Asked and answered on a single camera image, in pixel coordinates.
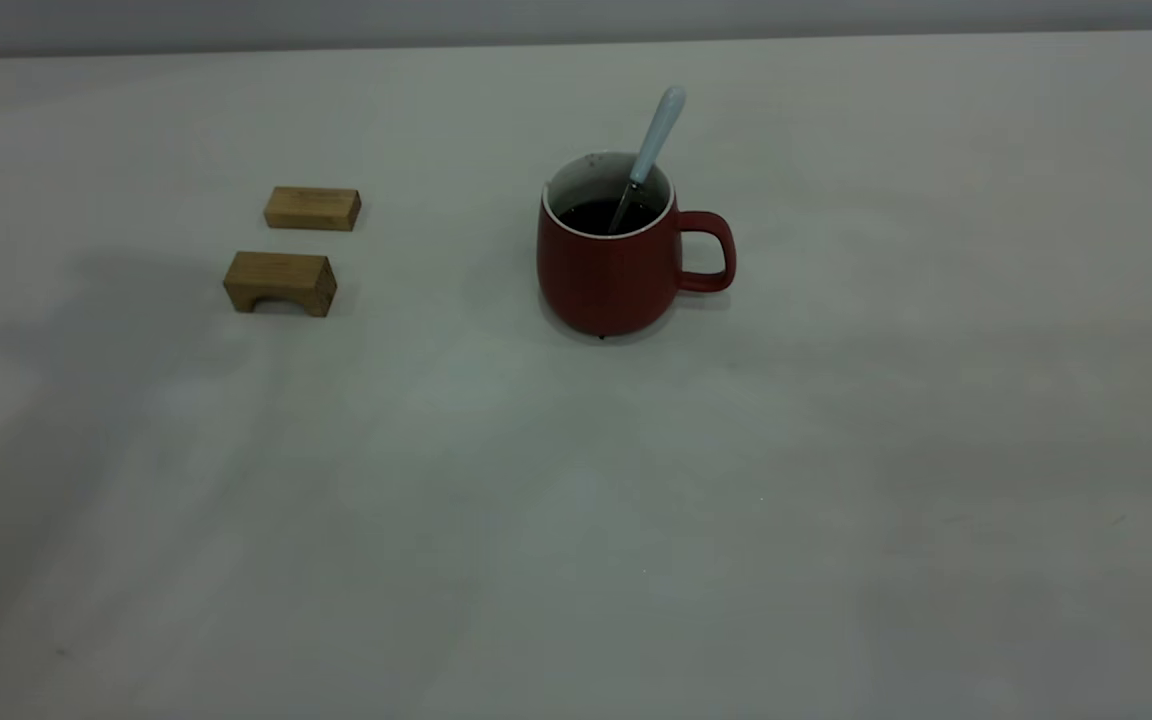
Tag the red ceramic mug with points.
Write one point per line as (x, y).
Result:
(601, 280)

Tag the arched wooden block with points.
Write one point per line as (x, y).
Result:
(281, 272)

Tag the flat rectangular wooden block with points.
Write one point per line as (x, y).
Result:
(311, 208)

